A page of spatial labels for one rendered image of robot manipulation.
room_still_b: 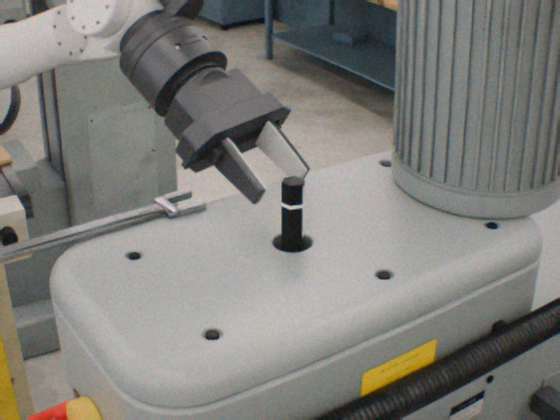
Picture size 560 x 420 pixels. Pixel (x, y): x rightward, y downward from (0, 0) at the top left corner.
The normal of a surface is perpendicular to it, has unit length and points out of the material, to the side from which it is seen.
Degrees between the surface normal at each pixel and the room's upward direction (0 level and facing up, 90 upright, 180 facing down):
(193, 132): 52
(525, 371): 90
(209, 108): 30
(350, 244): 0
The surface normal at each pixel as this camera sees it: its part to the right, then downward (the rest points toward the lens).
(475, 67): -0.34, 0.44
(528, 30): 0.14, 0.47
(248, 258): 0.00, -0.88
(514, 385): 0.55, 0.40
